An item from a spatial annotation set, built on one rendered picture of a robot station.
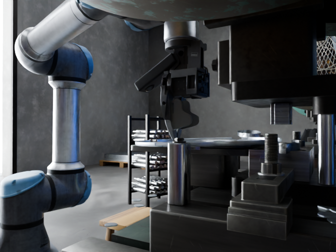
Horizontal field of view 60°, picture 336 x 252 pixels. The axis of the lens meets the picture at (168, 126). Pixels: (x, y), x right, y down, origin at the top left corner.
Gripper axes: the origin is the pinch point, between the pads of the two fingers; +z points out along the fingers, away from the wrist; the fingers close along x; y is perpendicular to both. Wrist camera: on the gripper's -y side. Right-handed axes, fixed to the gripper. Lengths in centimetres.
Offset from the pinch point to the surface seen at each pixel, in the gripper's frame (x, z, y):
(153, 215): -22.6, 9.9, 9.1
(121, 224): 60, 47, -61
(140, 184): 196, 58, -144
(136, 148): -7.1, 2.3, -4.6
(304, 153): -7.7, 1.9, 26.7
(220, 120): 660, -20, -216
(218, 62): -4.9, -14.0, 12.1
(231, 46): -7.6, -15.8, 15.3
